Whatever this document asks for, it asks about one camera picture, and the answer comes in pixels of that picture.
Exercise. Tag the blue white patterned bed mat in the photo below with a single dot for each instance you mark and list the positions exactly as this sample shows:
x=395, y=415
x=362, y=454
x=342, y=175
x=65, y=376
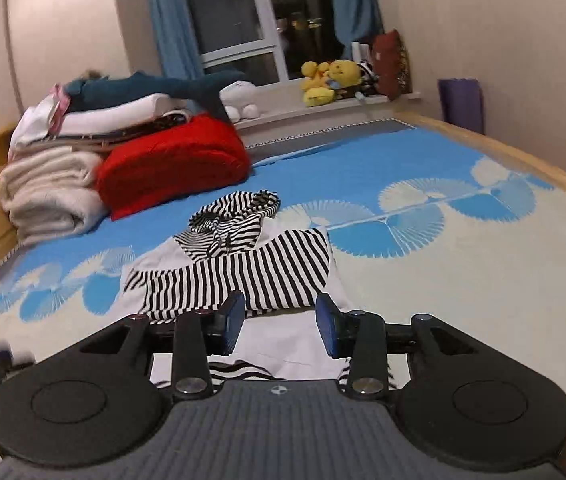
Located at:
x=413, y=270

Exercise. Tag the teal shark plush toy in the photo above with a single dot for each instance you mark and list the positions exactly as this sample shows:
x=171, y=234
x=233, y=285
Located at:
x=163, y=87

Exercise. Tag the red folded blanket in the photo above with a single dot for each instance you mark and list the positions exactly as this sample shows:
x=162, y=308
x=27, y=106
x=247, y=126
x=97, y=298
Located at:
x=173, y=165

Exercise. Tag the yellow plush toy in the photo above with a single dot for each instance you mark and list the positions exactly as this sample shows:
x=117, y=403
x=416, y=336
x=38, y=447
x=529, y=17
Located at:
x=330, y=80

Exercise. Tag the cream folded blanket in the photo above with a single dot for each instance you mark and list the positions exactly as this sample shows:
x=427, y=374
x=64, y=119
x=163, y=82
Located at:
x=48, y=190

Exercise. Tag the white plush toy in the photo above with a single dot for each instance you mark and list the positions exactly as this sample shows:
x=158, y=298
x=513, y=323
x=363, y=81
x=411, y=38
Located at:
x=240, y=100

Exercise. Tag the stack of folded linens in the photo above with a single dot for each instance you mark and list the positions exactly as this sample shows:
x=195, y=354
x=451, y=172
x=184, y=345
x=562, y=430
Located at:
x=108, y=120

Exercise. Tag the white framed window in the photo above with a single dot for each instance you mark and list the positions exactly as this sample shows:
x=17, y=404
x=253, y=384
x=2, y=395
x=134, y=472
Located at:
x=258, y=15

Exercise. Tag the dark red cushion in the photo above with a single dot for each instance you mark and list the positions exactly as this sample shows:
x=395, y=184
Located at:
x=390, y=62

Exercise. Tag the blue curtain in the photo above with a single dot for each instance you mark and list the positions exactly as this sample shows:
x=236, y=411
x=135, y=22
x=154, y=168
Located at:
x=170, y=20
x=355, y=0

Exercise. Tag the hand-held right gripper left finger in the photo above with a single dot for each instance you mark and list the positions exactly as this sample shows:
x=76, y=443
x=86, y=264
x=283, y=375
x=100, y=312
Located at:
x=235, y=321

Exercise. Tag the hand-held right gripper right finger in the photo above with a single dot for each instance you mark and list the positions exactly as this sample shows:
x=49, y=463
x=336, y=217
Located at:
x=325, y=326

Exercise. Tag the black white striped hoodie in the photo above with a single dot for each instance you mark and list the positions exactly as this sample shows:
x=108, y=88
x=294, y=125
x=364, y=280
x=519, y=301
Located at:
x=243, y=265

